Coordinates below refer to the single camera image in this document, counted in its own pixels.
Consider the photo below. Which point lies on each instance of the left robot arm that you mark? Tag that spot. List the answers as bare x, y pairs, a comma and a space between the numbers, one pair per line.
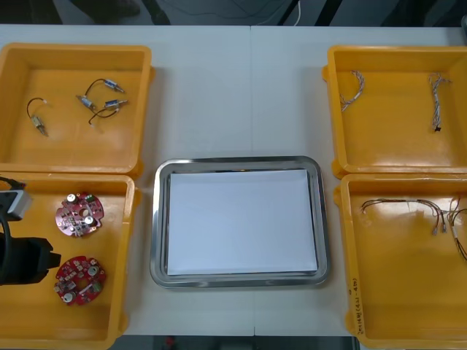
16, 202

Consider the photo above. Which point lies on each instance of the metal solenoid with cream face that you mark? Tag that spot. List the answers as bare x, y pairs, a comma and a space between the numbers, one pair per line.
36, 122

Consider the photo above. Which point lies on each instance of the round red circuit board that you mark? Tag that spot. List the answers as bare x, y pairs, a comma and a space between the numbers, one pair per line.
73, 220
71, 270

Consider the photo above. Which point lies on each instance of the red green white harness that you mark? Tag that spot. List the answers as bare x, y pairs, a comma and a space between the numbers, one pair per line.
457, 234

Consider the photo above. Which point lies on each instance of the loose harness with metal terminals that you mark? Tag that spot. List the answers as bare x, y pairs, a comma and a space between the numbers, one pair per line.
401, 200

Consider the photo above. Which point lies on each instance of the steel tray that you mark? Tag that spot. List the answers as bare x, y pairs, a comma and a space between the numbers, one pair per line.
157, 218

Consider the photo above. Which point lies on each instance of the black stand leg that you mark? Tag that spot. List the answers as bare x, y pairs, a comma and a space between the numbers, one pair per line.
157, 12
328, 12
288, 12

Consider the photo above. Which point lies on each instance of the yellow-orange plastic bin with handwriting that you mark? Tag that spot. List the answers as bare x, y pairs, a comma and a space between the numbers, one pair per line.
401, 310

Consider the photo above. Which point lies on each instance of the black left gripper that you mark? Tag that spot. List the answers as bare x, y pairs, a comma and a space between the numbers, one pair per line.
25, 262

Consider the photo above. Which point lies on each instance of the metal solenoid with blue label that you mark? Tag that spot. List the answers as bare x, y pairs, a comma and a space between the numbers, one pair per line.
109, 84
110, 104

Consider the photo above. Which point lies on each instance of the white paper sheet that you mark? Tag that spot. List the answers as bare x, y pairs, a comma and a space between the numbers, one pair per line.
237, 226

